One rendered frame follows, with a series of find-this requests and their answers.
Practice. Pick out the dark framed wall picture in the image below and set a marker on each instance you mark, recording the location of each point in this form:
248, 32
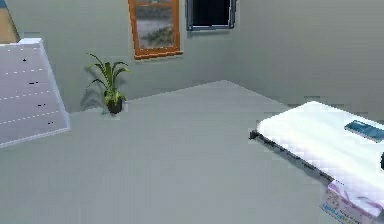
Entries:
210, 13

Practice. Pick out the white chest of drawers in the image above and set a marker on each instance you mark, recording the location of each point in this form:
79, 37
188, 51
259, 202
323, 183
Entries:
26, 90

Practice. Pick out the white bed with black frame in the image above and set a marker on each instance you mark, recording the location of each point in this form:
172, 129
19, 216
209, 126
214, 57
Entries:
316, 140

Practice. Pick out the white and purple blanket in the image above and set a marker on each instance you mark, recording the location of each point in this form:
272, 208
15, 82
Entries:
351, 202

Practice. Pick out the small black object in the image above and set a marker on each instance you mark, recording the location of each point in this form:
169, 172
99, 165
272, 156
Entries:
382, 161

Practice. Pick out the green potted house plant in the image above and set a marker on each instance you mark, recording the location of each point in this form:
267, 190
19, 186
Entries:
112, 87

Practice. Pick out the tan wooden door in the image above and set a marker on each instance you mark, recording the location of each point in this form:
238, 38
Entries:
6, 28

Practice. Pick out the teal book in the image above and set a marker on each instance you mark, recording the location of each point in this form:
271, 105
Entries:
365, 130

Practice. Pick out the orange framed window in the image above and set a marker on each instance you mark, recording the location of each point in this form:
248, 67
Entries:
155, 27

